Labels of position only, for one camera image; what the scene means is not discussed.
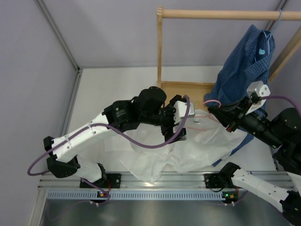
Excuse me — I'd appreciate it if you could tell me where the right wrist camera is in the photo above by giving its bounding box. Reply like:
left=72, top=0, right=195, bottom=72
left=246, top=81, right=270, bottom=115

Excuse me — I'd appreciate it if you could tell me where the blue checked shirt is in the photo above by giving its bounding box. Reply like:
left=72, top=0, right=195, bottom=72
left=204, top=24, right=276, bottom=167

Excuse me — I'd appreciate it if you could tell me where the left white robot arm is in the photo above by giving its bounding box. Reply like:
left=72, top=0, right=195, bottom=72
left=43, top=86, right=192, bottom=188

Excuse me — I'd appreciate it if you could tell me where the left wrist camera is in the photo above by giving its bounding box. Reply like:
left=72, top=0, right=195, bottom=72
left=174, top=101, right=195, bottom=121

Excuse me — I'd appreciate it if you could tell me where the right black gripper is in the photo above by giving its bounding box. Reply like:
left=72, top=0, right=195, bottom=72
left=207, top=97, right=284, bottom=149

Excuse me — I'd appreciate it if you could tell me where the aluminium mounting rail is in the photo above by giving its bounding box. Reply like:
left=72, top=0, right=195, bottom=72
left=38, top=171, right=293, bottom=190

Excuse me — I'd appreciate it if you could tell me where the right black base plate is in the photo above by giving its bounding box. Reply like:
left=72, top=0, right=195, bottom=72
left=204, top=173, right=233, bottom=192

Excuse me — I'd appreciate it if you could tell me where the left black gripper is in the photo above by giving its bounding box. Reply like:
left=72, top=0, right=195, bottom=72
left=140, top=95, right=186, bottom=143

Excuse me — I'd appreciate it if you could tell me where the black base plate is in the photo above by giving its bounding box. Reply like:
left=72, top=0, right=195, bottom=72
left=204, top=173, right=233, bottom=192
left=93, top=173, right=121, bottom=189

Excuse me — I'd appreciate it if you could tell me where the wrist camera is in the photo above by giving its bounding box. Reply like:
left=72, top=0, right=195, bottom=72
left=174, top=101, right=195, bottom=121
left=246, top=81, right=270, bottom=115

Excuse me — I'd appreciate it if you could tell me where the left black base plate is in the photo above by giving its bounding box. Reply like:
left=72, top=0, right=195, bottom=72
left=93, top=173, right=121, bottom=189

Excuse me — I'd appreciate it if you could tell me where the aluminium corner post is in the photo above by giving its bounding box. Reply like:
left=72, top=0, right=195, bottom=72
left=34, top=0, right=80, bottom=72

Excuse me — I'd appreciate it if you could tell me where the blue wire hanger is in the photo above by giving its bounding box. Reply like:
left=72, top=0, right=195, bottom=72
left=254, top=9, right=283, bottom=62

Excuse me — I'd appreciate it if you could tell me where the wooden clothes rack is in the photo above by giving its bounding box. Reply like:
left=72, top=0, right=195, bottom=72
left=157, top=6, right=301, bottom=110

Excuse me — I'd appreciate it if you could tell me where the slotted grey cable duct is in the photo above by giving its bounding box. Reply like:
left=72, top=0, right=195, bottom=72
left=47, top=190, right=237, bottom=201

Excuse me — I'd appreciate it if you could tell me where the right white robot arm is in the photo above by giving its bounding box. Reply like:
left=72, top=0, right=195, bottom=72
left=206, top=97, right=301, bottom=226

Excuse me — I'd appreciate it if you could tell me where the white shirt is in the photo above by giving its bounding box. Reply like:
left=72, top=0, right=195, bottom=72
left=104, top=110, right=247, bottom=184

